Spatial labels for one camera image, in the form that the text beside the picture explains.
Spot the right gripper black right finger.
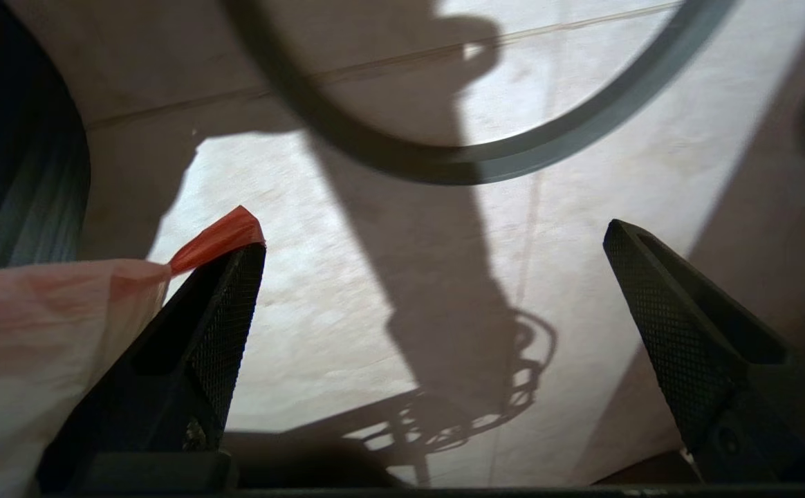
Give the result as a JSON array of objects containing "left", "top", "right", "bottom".
[{"left": 603, "top": 219, "right": 805, "bottom": 483}]

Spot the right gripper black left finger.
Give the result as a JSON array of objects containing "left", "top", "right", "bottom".
[{"left": 37, "top": 242, "right": 267, "bottom": 485}]

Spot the white red-printed plastic bag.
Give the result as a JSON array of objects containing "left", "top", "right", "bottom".
[{"left": 0, "top": 205, "right": 266, "bottom": 498}]

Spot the grey trash can ring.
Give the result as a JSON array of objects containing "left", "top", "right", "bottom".
[{"left": 226, "top": 0, "right": 739, "bottom": 185}]

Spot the grey round trash bin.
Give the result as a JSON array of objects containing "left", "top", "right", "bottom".
[{"left": 0, "top": 0, "right": 92, "bottom": 270}]

